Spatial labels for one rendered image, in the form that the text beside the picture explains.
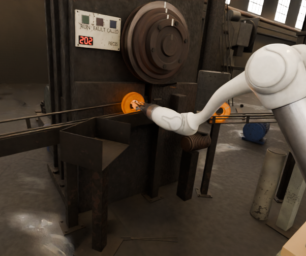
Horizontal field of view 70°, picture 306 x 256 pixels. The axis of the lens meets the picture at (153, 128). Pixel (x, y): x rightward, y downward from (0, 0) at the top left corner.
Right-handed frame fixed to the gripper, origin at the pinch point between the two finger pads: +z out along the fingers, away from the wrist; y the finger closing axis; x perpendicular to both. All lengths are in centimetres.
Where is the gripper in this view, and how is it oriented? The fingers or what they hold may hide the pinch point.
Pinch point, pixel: (133, 102)
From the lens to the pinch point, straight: 139.7
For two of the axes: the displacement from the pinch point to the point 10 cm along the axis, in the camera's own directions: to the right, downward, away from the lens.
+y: 8.1, -1.1, 5.8
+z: -5.8, -3.5, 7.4
